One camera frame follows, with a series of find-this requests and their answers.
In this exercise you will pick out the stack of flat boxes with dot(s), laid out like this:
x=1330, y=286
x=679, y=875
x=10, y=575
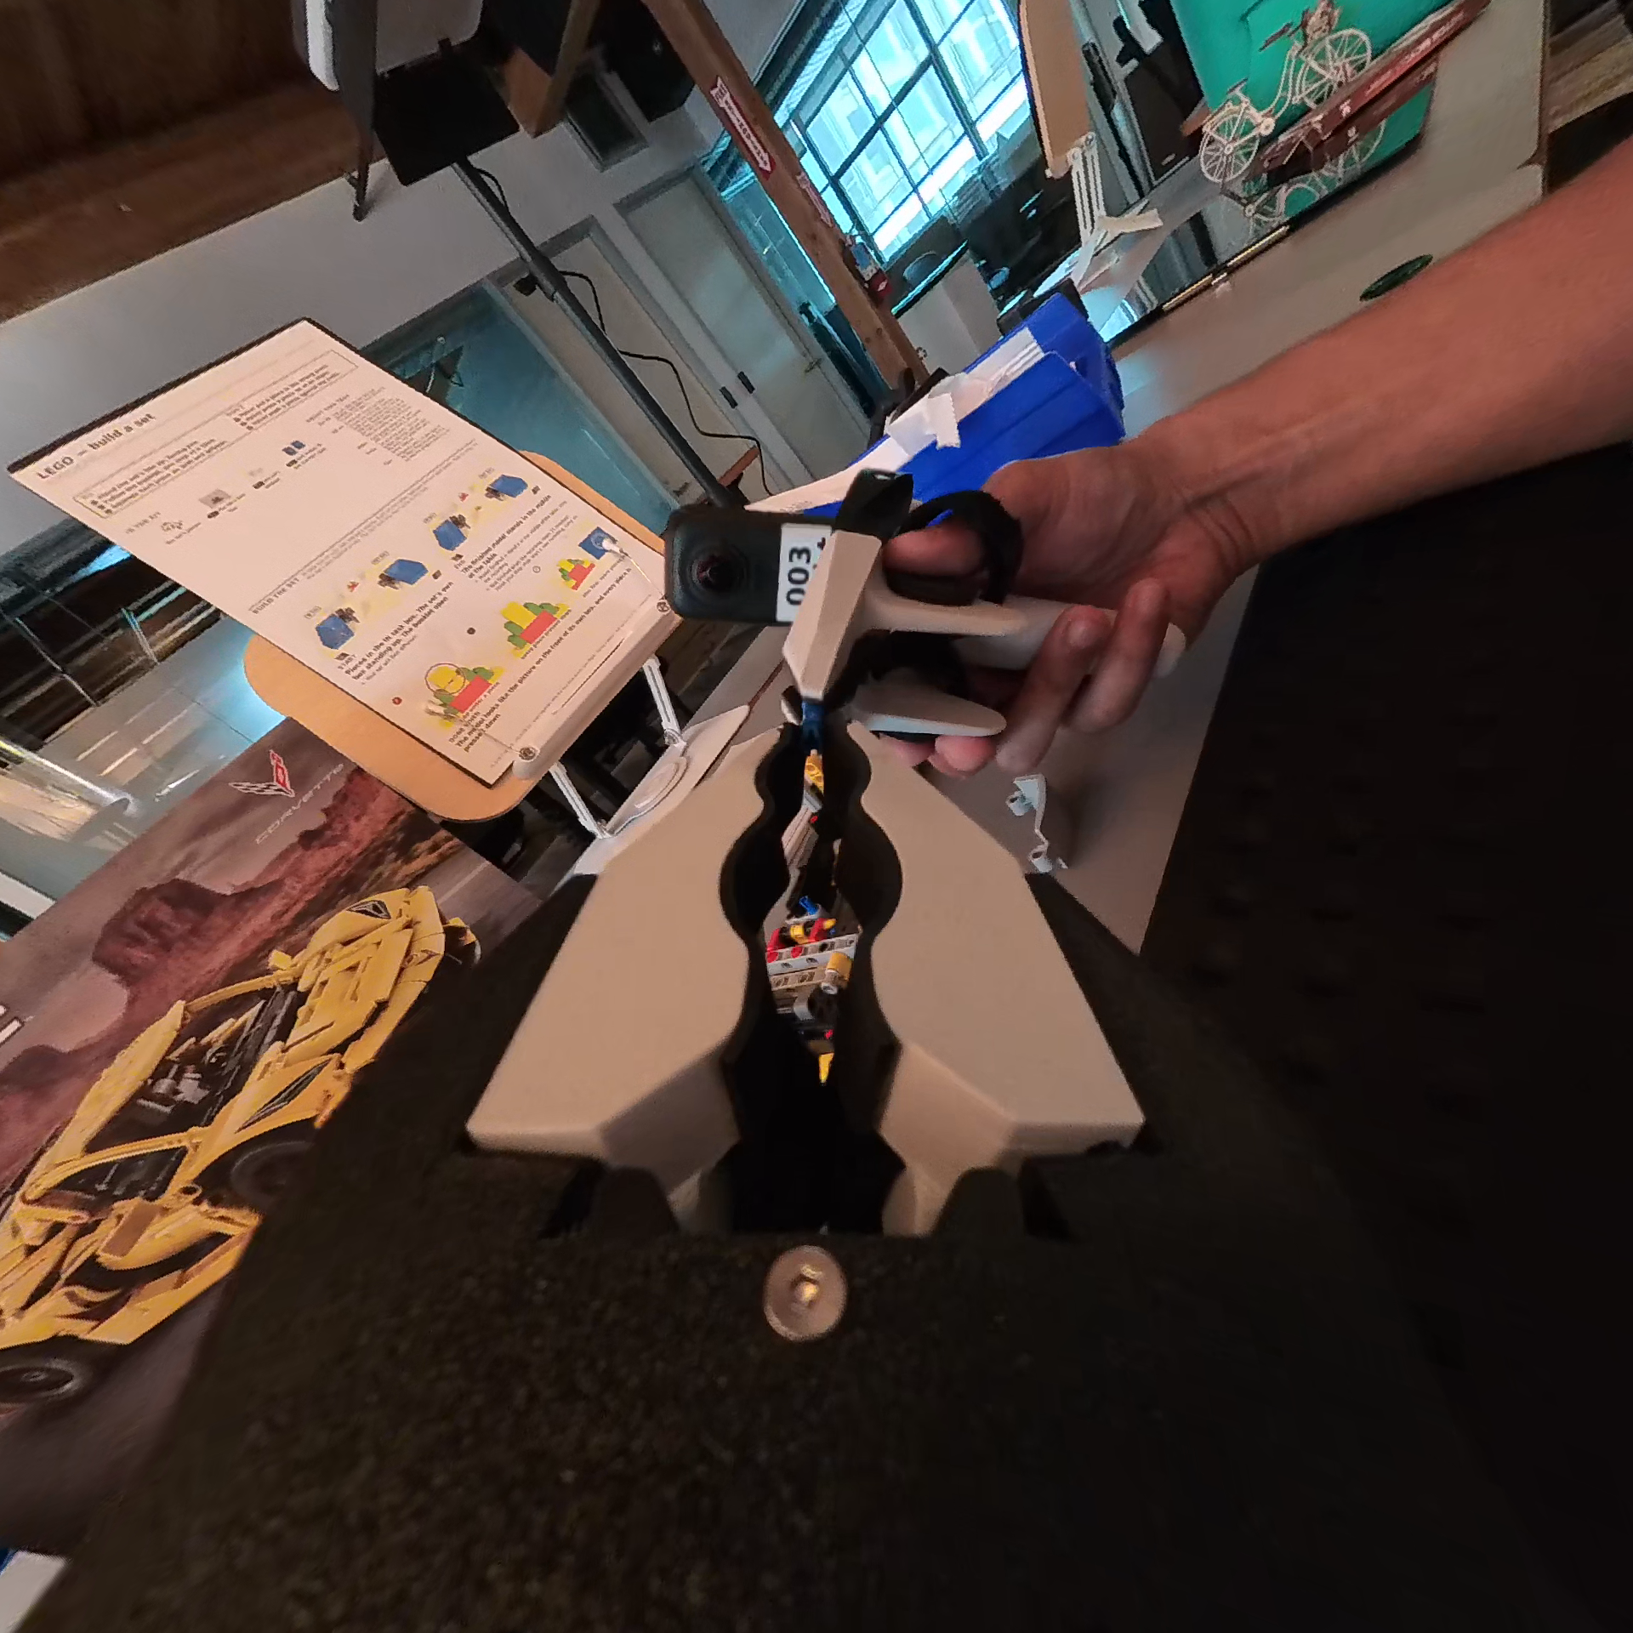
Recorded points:
x=1379, y=89

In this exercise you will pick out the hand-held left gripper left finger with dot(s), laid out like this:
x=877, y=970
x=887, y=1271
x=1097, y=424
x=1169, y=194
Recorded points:
x=613, y=995

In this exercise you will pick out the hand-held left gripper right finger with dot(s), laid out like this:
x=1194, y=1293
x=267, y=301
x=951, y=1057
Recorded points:
x=1008, y=995

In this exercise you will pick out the wooden pillar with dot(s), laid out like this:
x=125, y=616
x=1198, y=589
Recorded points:
x=767, y=140

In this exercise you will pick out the lego car chassis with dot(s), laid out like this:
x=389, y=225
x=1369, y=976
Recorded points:
x=804, y=943

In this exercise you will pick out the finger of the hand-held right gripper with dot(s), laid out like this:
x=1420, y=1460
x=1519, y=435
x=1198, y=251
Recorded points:
x=823, y=612

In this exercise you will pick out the pale grey lego piece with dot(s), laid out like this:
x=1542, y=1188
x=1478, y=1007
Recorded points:
x=1033, y=828

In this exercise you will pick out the small toy bicycle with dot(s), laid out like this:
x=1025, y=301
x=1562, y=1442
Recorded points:
x=1235, y=113

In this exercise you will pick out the clear acrylic sheet holder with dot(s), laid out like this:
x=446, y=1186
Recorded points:
x=599, y=688

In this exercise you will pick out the person's right hand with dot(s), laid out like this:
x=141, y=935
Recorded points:
x=1122, y=534

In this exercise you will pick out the teal plastic carry case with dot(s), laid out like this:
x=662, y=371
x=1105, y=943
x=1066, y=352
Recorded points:
x=1340, y=179

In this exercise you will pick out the blue plastic bin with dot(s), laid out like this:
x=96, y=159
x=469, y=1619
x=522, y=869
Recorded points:
x=1047, y=394

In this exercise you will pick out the dark green round coaster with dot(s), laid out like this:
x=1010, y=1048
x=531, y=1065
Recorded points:
x=1397, y=276

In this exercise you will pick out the printed instruction sheet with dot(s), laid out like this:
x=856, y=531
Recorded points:
x=320, y=509

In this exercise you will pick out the lego set box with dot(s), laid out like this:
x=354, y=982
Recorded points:
x=191, y=1020

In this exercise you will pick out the blue lego axle pin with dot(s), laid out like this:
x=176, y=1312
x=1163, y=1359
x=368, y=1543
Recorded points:
x=809, y=733

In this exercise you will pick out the person's right forearm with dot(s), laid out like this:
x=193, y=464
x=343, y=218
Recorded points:
x=1404, y=383

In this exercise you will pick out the black pole floor lamp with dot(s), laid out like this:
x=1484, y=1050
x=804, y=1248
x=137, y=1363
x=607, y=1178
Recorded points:
x=440, y=115

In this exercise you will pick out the white plastic bag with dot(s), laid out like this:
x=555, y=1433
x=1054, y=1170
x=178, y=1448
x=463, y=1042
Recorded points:
x=918, y=433

